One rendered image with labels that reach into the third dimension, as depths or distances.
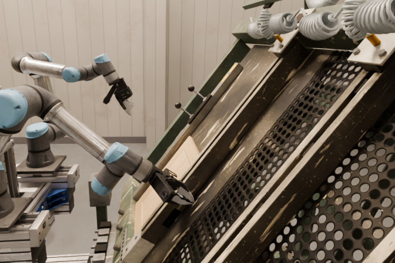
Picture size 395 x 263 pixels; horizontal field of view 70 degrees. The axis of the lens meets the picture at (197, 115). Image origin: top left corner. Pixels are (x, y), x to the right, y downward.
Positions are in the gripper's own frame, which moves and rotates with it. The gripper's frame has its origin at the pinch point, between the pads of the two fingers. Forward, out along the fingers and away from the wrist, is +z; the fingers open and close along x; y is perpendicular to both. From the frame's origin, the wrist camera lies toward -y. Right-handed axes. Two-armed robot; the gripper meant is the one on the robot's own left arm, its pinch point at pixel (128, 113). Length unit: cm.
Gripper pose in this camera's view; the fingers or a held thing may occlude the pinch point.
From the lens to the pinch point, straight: 166.6
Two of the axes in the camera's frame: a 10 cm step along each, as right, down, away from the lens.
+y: 9.0, -4.4, -0.3
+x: -1.0, -2.7, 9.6
